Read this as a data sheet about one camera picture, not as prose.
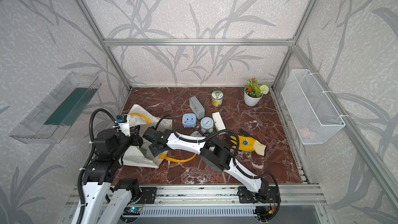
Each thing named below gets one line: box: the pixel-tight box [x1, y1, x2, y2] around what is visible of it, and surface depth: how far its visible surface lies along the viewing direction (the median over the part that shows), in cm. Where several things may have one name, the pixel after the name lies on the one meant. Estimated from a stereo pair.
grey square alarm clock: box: [189, 95, 206, 119], surface depth 100 cm
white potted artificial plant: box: [243, 77, 270, 107], surface depth 101 cm
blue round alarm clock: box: [200, 116, 215, 134], surface depth 96 cm
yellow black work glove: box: [230, 128, 267, 157], surface depth 90 cm
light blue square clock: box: [181, 113, 197, 129], surface depth 100 cm
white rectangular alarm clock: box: [211, 111, 226, 132], surface depth 96 cm
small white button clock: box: [190, 130, 203, 138], surface depth 95 cm
